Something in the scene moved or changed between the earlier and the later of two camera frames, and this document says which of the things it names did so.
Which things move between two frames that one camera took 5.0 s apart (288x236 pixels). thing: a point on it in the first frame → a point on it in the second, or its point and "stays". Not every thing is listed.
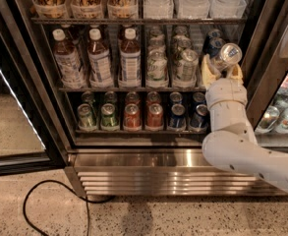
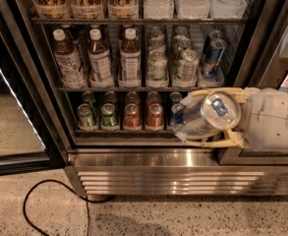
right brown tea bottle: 130,60 stays
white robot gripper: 225,93 → 272,120
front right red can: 155,116 stays
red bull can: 230,54 → 210,113
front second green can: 109,120 stays
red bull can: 213,46 stays
